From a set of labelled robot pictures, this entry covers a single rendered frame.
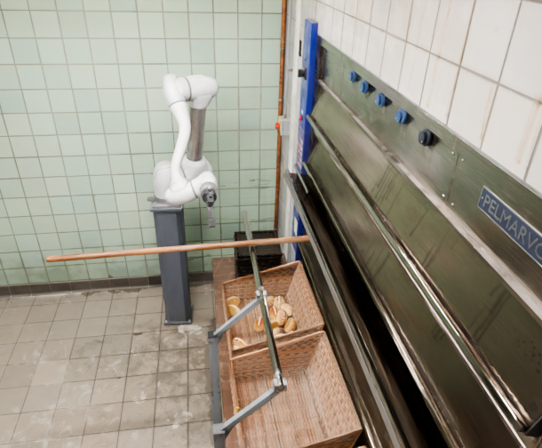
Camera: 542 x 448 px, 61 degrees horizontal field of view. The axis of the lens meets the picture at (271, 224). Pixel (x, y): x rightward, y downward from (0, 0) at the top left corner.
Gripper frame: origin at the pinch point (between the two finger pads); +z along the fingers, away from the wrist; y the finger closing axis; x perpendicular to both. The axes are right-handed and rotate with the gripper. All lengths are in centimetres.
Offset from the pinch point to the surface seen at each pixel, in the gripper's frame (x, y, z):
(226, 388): -2, 76, 42
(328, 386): -47, 61, 60
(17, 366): 132, 134, -44
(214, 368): 4, 59, 44
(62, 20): 78, -70, -120
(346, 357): -52, 39, 64
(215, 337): 3, 39, 44
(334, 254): -46, -6, 50
